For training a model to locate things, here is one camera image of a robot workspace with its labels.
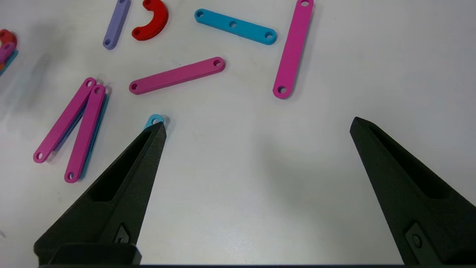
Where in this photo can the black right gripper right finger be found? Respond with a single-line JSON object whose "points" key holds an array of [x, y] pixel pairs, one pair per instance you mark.
{"points": [[416, 208]]}

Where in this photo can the short purple flat bar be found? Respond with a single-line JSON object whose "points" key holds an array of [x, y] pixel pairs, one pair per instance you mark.
{"points": [[117, 22]]}

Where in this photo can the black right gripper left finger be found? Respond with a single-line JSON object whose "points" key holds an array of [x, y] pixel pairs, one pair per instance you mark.
{"points": [[122, 186]]}

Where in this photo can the pink bar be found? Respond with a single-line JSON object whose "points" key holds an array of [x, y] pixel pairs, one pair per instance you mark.
{"points": [[65, 121], [5, 52], [86, 134], [174, 76], [293, 48]]}

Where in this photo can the red curved C piece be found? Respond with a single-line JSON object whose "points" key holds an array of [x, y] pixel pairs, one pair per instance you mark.
{"points": [[7, 35], [160, 18]]}

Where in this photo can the cyan flat bar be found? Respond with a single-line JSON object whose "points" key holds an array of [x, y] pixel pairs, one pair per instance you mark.
{"points": [[148, 122], [94, 139], [251, 29]]}

